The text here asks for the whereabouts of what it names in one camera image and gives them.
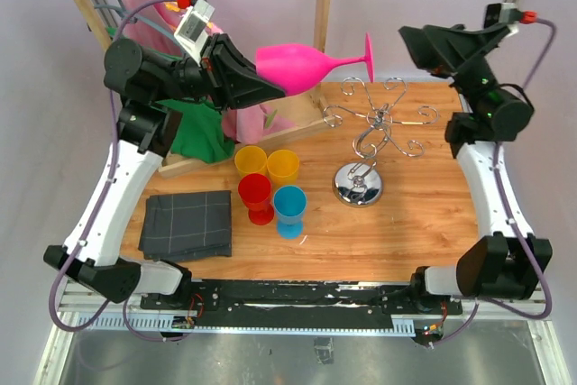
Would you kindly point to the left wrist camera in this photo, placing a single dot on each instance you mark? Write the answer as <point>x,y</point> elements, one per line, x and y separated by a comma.
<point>191,34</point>

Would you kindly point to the dark grey folded cloth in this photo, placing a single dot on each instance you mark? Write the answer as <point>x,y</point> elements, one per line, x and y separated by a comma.
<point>187,226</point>

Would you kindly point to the pink t-shirt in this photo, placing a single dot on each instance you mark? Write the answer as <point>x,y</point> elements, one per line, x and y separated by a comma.
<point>243,125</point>

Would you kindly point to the magenta wine glass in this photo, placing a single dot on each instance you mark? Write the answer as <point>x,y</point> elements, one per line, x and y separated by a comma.
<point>297,68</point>

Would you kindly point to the red wine glass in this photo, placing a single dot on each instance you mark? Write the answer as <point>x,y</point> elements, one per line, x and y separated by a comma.
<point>255,191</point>

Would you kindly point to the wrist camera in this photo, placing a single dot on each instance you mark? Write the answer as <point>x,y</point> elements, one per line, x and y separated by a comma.
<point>191,34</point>
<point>503,13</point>

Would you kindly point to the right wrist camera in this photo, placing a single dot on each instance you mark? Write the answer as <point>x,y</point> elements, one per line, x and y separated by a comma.
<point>503,13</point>

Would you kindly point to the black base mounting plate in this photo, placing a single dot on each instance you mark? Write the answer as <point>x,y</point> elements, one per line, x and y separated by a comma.
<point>290,299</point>

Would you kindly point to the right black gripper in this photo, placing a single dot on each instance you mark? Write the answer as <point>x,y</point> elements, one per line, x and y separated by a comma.
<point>445,50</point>

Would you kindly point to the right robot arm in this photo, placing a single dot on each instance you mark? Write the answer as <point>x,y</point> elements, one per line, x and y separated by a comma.
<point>508,261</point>

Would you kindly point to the grey cable duct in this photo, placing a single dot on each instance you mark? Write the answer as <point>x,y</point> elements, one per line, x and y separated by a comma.
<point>370,325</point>

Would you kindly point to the yellow wine glass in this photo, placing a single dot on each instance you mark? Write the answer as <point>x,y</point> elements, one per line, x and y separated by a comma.
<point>251,159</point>
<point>283,167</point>

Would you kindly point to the chrome wine glass rack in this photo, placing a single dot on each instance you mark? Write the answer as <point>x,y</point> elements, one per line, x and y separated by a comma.
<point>359,183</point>

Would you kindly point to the green tank top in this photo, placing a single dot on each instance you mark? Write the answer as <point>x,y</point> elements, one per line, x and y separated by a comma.
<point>200,134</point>

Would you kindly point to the wooden clothes rack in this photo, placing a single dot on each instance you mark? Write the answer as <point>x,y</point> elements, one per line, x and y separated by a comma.
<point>306,110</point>

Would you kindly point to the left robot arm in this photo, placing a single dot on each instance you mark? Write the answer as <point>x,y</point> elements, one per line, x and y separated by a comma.
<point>142,136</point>

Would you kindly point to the blue wine glass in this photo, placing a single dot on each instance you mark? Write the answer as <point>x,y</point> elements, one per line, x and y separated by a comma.
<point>290,204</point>

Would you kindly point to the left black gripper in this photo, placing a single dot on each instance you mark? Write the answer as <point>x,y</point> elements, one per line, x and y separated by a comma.
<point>233,78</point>

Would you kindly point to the green wine glass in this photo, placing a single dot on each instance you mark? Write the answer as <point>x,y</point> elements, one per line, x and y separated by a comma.
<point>270,118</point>

